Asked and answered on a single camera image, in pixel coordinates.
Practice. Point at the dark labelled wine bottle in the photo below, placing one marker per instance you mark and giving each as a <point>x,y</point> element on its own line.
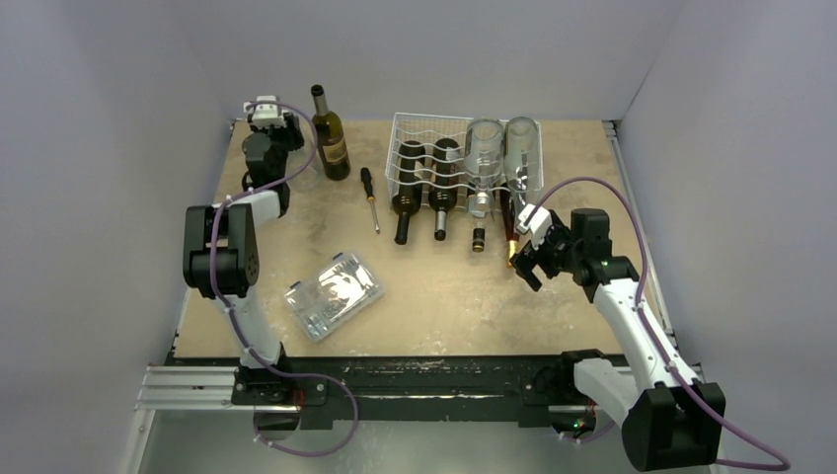
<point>331,142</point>

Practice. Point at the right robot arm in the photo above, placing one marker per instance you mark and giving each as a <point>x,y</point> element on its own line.
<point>658,406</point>

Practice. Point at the white wire wine rack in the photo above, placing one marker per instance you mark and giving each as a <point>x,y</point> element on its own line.
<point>427,129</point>

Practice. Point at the red bottle gold foil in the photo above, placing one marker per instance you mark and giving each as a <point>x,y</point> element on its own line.
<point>509,222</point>

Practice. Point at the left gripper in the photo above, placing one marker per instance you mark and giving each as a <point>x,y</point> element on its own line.
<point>289,132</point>

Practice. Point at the small dark bottle gold cap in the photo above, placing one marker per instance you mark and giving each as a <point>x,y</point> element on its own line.
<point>478,238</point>

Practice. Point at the clear plastic parts box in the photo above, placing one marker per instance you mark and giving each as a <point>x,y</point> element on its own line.
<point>326,300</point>

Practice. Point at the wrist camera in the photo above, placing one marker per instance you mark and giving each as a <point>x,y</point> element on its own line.
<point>543,221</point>
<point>264,112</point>

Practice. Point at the dark bottle silver collar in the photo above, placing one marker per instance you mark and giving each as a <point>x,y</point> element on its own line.
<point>442,196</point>

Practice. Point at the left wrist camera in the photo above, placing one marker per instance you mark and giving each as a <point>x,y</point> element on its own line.
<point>264,112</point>

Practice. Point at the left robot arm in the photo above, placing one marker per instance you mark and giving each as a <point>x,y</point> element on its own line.
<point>221,256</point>

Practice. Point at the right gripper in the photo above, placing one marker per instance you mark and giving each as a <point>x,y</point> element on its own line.
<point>541,251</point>

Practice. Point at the clear bottle silver cap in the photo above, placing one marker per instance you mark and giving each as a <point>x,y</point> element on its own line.
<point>310,178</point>

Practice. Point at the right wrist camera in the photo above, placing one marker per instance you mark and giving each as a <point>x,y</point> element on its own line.
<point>543,221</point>

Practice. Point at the black handled screwdriver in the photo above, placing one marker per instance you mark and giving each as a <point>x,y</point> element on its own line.
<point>366,180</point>

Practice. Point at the dark green lower bottle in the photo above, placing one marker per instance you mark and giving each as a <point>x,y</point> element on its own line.
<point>406,202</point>

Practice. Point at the tall clear bottle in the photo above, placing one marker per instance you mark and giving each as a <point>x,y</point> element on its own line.
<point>521,161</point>

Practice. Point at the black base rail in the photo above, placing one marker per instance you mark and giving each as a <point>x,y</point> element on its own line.
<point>532,391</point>

